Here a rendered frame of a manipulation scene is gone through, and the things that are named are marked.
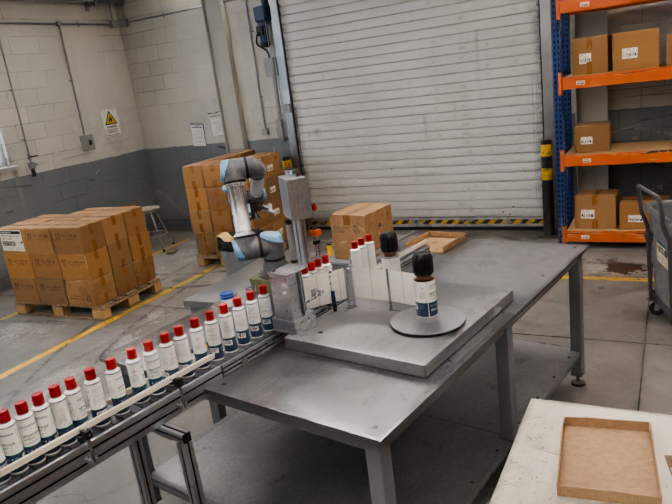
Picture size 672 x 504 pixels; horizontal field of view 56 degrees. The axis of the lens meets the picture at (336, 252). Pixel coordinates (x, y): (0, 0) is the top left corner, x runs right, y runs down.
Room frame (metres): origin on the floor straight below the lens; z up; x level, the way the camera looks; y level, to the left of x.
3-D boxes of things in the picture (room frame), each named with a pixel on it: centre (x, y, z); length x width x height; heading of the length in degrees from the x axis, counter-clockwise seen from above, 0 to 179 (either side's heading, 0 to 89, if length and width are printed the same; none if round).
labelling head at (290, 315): (2.52, 0.21, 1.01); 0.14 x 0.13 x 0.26; 141
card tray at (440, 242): (3.68, -0.61, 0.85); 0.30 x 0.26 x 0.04; 141
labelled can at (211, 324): (2.30, 0.52, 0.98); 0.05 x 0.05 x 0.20
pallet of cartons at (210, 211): (7.28, 0.95, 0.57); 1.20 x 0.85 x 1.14; 153
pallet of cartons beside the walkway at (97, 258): (6.10, 2.53, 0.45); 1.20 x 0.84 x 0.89; 62
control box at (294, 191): (2.88, 0.15, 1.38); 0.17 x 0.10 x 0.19; 16
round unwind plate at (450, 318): (2.40, -0.34, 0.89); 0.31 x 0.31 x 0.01
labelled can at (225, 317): (2.35, 0.47, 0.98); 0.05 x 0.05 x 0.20
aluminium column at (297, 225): (2.97, 0.16, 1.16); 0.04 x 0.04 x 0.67; 51
